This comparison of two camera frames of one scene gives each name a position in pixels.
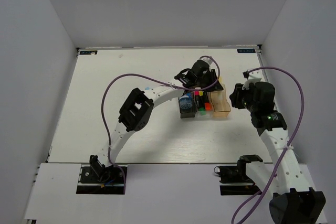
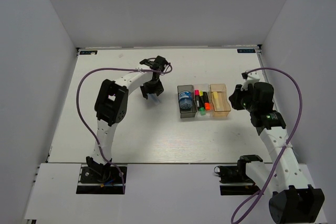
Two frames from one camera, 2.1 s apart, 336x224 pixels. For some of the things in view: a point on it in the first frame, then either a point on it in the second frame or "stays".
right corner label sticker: (245, 50) stays
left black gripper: (216, 87) -> (158, 89)
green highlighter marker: (202, 111) stays
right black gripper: (238, 92) stays
